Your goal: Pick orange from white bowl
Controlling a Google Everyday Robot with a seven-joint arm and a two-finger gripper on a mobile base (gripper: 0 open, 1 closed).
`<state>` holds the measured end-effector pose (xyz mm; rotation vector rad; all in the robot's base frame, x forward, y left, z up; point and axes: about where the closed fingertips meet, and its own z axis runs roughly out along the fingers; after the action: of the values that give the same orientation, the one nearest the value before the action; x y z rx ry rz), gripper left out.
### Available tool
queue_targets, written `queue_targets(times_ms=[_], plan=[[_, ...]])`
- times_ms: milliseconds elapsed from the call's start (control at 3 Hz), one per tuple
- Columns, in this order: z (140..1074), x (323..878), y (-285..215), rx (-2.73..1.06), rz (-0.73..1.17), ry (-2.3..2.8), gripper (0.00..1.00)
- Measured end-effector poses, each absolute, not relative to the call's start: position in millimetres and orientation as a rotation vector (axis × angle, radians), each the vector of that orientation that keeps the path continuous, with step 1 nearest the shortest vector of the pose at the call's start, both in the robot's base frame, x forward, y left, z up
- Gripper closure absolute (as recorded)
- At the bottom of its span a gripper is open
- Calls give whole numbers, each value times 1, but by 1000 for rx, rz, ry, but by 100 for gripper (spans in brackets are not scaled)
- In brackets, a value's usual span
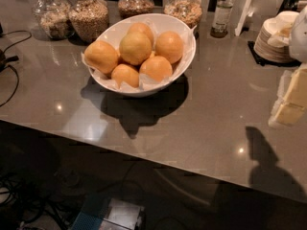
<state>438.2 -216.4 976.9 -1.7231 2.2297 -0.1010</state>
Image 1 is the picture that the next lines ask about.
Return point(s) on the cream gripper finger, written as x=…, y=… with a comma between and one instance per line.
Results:
x=291, y=103

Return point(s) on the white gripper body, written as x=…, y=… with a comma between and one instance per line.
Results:
x=299, y=38

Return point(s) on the yellowish orange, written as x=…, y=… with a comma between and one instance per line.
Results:
x=135, y=48

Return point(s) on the white ceramic bowl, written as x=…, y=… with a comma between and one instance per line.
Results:
x=159, y=23

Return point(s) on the stack of white plates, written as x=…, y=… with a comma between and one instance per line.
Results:
x=272, y=43

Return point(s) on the black mat under plates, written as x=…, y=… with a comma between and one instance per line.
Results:
x=261, y=61

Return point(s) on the white stand in background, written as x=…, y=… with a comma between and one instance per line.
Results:
x=246, y=11

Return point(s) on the glass jar with muesli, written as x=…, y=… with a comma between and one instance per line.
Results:
x=188, y=11

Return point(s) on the orange at right back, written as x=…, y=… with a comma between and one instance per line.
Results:
x=169, y=45

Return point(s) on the orange at front right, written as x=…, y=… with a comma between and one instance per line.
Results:
x=158, y=68

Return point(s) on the glass jar with brown cereal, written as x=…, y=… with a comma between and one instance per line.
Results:
x=128, y=8

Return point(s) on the orange at front left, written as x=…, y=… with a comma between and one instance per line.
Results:
x=125, y=73

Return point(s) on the glass jar with grains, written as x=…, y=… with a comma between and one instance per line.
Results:
x=89, y=18

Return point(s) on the metal box on floor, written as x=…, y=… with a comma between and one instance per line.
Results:
x=109, y=214

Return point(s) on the glass jar with oats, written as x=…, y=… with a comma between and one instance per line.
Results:
x=52, y=17

